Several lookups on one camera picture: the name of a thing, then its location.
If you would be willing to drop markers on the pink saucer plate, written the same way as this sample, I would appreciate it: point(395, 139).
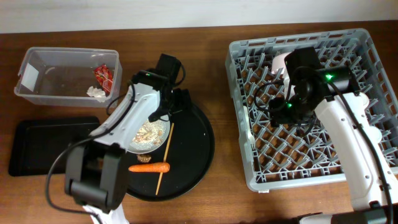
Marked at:
point(278, 64)

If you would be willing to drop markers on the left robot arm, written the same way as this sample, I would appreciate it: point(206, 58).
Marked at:
point(96, 174)

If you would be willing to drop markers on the red snack wrapper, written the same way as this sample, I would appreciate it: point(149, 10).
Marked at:
point(104, 77)

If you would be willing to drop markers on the clear plastic bin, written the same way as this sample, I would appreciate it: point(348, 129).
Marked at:
point(58, 76)

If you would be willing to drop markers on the white tissue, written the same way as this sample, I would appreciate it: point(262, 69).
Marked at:
point(97, 93)

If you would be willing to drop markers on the round black tray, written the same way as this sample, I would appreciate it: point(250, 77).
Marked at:
point(189, 154)

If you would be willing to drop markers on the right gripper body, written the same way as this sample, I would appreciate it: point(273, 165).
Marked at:
point(290, 111)

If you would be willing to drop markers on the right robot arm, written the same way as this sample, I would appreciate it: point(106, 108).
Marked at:
point(334, 97)

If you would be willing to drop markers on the wooden chopstick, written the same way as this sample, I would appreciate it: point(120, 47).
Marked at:
point(165, 157)

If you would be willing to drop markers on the orange carrot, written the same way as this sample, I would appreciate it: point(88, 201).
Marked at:
point(158, 167)

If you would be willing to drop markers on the grey plate with food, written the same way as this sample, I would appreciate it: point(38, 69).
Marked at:
point(149, 137)

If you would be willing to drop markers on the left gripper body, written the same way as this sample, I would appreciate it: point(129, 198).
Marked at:
point(179, 102)

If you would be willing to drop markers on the grey dishwasher rack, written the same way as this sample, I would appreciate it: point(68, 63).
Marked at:
point(275, 157)

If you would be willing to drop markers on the brown food scrap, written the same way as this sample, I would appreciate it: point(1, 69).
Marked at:
point(144, 158)

